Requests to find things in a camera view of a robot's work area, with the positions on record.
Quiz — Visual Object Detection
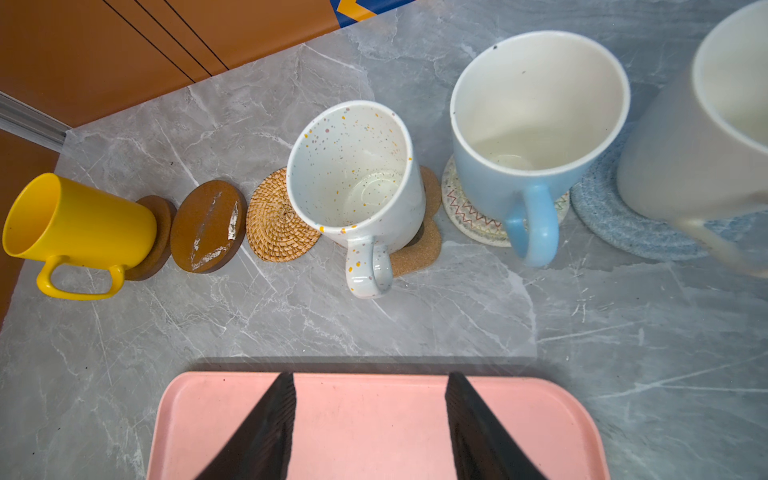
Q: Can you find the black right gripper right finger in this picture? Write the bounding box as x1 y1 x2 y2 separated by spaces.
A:
445 372 544 479

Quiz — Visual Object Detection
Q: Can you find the light blue mug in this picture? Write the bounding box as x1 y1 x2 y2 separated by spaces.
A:
450 30 630 267

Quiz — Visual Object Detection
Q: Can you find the yellow mug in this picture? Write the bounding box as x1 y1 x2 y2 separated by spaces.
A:
2 173 158 301

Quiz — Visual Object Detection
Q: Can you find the white mug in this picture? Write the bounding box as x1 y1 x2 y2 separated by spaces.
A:
617 1 767 278
286 100 426 299

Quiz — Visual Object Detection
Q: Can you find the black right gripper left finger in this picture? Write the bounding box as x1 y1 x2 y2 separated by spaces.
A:
198 372 297 479

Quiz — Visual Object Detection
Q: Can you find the pink rectangular tray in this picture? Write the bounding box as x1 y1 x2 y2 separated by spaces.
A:
148 372 610 479

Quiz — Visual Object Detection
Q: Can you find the multicolour woven round coaster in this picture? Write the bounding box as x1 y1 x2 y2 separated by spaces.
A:
440 154 571 248

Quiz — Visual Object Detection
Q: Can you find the matte round wooden coaster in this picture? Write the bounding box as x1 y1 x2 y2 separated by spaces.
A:
125 195 177 281

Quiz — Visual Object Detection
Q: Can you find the glossy round wooden coaster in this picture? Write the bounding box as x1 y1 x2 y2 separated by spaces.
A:
170 180 247 274

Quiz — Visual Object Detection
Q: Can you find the cork paw print coaster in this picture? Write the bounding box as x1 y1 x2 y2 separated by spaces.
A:
390 166 442 277

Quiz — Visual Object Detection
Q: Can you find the woven rattan round coaster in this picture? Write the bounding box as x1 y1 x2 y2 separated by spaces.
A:
246 167 321 263

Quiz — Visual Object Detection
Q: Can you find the aluminium corner post left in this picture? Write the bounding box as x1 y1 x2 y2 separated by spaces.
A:
0 92 70 153

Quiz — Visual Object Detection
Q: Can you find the light blue woven coaster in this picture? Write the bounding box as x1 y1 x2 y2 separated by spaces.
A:
570 128 757 263

